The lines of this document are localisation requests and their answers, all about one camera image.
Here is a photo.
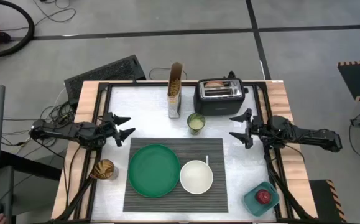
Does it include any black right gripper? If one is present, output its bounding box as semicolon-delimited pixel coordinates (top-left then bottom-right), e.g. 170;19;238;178
228;108;274;150

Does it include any tangled cable bundle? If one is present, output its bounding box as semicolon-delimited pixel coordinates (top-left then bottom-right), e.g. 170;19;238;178
1;101;76;149

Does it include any amber drinking glass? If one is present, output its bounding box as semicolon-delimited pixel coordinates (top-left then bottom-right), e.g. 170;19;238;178
90;159;119;182

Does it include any cereal box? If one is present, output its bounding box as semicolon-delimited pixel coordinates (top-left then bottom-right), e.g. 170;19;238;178
167;62;184;119

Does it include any black perforated panel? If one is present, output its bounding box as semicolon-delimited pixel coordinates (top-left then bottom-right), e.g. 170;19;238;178
63;54;147;106

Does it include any green cup with juice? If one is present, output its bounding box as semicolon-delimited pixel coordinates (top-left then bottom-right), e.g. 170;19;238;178
187;113;206;136

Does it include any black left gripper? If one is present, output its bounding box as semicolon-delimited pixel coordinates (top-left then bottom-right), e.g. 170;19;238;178
96;111;137;148

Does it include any small hazard striped black mat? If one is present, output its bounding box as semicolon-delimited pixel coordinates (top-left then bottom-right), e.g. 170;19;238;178
309;179;349;224

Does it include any white table cover sheet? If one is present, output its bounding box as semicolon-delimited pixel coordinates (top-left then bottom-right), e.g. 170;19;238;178
90;85;277;223

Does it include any black metal table frame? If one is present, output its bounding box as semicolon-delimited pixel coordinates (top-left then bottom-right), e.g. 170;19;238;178
47;80;320;224

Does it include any white round bowl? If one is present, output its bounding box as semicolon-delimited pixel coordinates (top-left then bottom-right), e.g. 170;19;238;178
179;159;214;195

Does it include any red apple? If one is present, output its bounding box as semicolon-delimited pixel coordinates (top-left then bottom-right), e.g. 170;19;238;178
254;189;273;205

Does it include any black vacuum hose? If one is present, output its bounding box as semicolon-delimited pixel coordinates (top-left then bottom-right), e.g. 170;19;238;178
0;0;35;59

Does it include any teal square container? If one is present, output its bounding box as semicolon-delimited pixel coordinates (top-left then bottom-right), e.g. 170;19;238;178
243;181;280;217

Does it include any thin black floor cable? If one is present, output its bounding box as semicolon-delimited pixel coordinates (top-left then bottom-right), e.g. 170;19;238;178
32;0;76;24

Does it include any black toaster power cable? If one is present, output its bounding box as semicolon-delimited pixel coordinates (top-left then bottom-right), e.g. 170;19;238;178
149;67;188;81

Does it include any dark grey ribbed placemat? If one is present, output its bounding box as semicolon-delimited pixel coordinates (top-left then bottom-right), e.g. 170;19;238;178
122;137;229;213

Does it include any green round plate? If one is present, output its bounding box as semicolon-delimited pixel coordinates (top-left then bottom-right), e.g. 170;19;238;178
127;143;182;199

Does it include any black and chrome toaster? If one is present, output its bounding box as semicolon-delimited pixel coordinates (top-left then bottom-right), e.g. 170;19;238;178
193;77;249;117

